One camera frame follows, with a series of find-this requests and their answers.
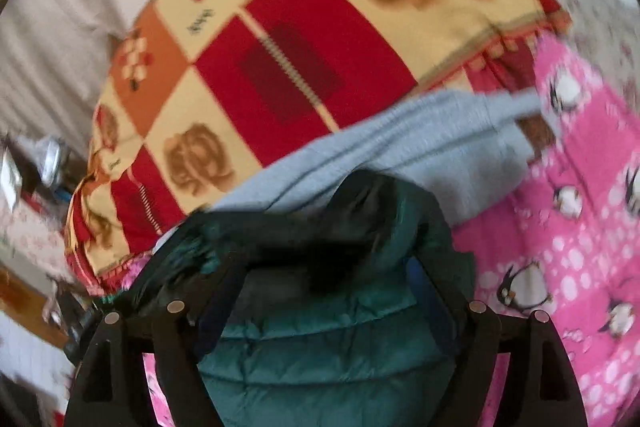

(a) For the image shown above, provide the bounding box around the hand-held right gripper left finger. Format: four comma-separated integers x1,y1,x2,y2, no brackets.
65,256,252,427

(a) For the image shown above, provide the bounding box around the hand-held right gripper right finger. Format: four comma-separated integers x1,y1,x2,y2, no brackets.
406,258,589,427

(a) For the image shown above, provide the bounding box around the green puffer jacket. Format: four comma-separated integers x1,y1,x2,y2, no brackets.
100,169,477,427

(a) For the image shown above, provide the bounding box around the grey sweatshirt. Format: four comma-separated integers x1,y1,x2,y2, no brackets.
150,87,557,253

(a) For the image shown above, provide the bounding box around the pink penguin print blanket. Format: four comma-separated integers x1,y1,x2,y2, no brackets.
142,32,640,427

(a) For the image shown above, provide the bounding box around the brown wooden furniture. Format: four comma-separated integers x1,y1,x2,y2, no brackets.
0,269,68,349

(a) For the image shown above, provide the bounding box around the shiny metal object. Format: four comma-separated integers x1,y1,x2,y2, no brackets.
39,137,72,188

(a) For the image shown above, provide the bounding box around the red yellow patchwork blanket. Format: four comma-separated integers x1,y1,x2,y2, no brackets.
62,0,573,297

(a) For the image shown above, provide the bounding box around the off-white ribbed bedspread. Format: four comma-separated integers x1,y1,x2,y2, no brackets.
0,0,261,158

